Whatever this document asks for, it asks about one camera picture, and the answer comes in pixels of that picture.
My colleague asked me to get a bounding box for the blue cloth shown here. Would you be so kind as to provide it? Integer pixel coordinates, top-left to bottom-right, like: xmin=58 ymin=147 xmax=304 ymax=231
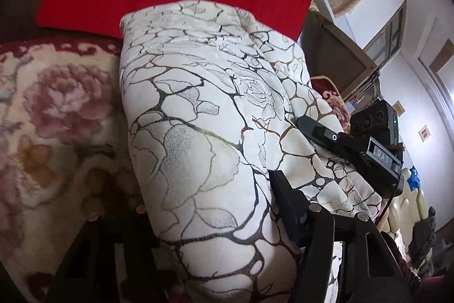
xmin=406 ymin=166 xmax=421 ymax=192

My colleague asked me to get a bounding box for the black cable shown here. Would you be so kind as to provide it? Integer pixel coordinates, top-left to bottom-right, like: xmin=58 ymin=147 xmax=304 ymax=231
xmin=380 ymin=179 xmax=405 ymax=231

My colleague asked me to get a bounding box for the door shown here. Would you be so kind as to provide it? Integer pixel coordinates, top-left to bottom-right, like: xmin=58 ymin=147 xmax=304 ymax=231
xmin=418 ymin=39 xmax=454 ymax=133

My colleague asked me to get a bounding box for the white garment with black veins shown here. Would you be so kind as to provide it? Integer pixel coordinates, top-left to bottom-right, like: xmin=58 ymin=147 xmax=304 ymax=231
xmin=119 ymin=0 xmax=388 ymax=303

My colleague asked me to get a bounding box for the window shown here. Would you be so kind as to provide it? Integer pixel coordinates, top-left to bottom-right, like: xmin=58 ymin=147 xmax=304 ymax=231
xmin=363 ymin=1 xmax=407 ymax=68

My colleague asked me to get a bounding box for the floral plush blanket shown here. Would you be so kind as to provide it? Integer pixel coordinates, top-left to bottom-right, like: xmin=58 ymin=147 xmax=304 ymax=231
xmin=0 ymin=38 xmax=352 ymax=303

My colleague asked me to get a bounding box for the cream leather sofa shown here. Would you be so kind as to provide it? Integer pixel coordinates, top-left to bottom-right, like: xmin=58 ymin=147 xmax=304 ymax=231
xmin=385 ymin=167 xmax=432 ymax=240

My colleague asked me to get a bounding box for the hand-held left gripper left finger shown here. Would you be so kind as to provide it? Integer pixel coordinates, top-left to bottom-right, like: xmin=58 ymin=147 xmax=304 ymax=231
xmin=46 ymin=205 xmax=161 ymax=303

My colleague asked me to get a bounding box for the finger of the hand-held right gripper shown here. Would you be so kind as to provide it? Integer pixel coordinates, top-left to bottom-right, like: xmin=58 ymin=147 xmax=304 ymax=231
xmin=295 ymin=115 xmax=370 ymax=157

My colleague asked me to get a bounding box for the dark clothing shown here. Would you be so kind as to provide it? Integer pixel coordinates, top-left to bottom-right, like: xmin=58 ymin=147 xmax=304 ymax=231
xmin=407 ymin=206 xmax=438 ymax=279

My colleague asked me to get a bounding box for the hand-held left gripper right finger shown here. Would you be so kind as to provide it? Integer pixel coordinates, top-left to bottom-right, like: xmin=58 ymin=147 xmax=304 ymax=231
xmin=268 ymin=170 xmax=414 ymax=303

